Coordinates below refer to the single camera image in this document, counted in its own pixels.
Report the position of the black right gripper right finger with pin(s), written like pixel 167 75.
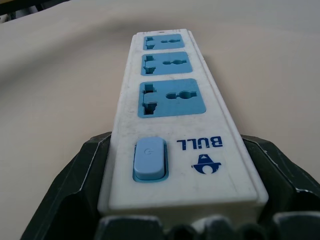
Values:
pixel 282 185

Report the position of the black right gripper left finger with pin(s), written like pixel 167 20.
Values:
pixel 67 190

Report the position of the white blue power strip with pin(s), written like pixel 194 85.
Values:
pixel 175 130

